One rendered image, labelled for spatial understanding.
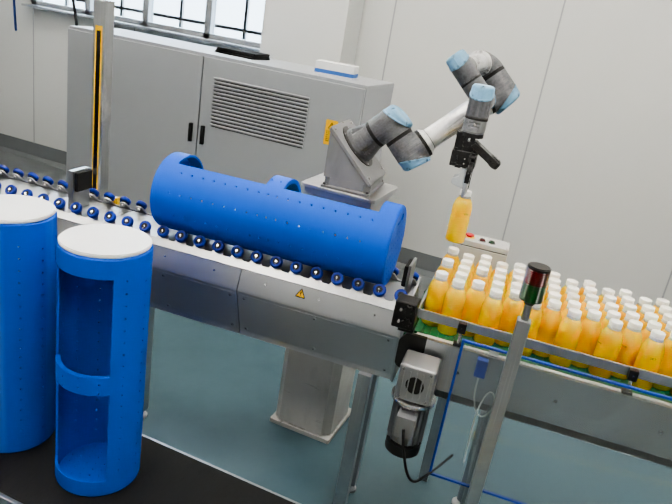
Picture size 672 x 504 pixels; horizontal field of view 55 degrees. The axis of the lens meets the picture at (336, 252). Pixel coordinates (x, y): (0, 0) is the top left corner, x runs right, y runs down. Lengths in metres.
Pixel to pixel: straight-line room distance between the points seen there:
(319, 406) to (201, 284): 0.88
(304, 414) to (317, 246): 1.08
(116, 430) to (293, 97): 2.29
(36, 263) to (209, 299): 0.59
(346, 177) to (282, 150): 1.47
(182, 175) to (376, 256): 0.75
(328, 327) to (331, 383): 0.66
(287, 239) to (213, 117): 2.11
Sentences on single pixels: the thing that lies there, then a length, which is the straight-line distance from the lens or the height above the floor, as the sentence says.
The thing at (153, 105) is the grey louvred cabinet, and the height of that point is 1.06.
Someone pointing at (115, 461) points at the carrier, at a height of 0.29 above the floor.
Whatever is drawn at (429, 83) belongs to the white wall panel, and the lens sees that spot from 4.92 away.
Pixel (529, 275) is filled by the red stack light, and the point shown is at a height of 1.23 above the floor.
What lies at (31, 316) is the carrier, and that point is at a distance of 2.41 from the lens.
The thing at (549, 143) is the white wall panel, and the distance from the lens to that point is 4.81.
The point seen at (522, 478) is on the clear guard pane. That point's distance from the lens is 2.20.
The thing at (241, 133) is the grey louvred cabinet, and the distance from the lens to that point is 4.09.
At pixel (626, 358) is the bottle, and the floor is 0.97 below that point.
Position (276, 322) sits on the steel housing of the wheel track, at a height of 0.74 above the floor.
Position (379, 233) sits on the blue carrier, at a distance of 2.08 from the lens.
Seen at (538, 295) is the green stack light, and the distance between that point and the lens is 1.79.
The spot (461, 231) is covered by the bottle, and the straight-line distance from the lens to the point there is 2.23.
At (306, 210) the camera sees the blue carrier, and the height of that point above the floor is 1.17.
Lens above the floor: 1.80
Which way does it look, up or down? 20 degrees down
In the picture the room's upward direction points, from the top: 10 degrees clockwise
